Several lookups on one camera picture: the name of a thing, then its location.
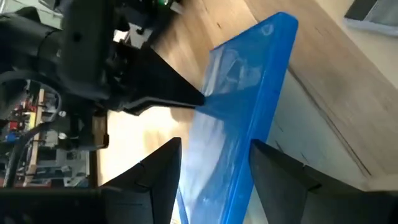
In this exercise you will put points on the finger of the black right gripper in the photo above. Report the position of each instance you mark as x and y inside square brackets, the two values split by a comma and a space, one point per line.
[146, 104]
[149, 74]

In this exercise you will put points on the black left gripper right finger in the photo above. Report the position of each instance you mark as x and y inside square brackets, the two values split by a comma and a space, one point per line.
[280, 186]

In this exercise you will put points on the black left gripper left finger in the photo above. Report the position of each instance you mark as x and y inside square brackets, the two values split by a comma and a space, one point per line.
[155, 186]

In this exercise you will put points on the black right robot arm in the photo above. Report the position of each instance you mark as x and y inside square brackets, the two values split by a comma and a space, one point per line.
[25, 46]

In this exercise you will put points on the light wooden post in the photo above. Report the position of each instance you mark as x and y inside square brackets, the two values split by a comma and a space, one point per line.
[35, 146]

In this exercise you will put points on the blue jewel case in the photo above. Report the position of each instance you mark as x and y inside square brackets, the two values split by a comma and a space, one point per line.
[248, 77]

